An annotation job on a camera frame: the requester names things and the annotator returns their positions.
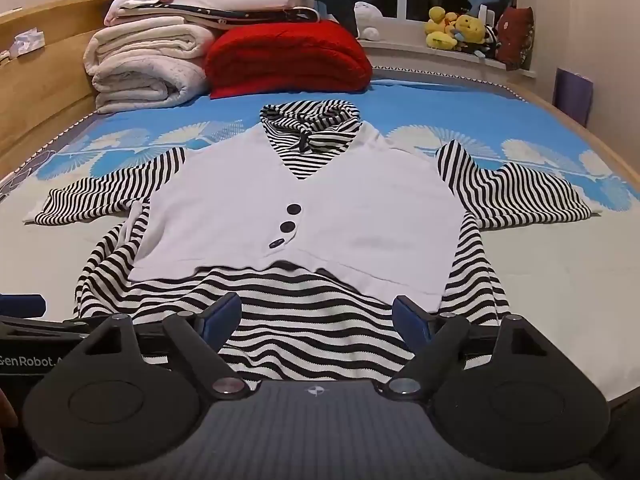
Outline white plush toy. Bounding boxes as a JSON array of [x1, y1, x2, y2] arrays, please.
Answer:
[[354, 1, 386, 42]]

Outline red folded blanket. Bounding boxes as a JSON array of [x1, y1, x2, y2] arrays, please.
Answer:
[[204, 19, 373, 100]]

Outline yellow plush toy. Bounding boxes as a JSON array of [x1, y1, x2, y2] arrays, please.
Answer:
[[424, 6, 462, 51], [452, 13, 487, 57]]

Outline cream folded blanket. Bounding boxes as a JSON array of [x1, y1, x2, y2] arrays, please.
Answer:
[[82, 15, 217, 114]]

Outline dark red plush cushion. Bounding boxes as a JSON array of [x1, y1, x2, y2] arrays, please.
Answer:
[[495, 6, 536, 70]]

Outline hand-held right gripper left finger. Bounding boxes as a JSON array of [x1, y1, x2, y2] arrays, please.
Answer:
[[82, 292, 251, 399]]

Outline purple box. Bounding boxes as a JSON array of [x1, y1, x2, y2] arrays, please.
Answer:
[[552, 67, 594, 129]]

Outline striped top with white vest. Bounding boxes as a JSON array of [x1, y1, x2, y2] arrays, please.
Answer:
[[22, 100, 603, 393]]

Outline navy patterned folded cloth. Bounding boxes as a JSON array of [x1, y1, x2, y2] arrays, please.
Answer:
[[112, 2, 322, 27]]

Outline tissue box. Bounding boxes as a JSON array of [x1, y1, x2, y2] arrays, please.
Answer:
[[9, 29, 46, 57]]

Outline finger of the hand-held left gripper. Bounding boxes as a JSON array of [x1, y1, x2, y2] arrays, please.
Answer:
[[0, 294, 108, 337]]

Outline black and white striped plush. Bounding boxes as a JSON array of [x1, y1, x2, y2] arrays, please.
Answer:
[[481, 24, 502, 59]]

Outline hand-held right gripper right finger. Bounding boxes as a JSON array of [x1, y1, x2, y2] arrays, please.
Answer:
[[385, 295, 551, 399]]

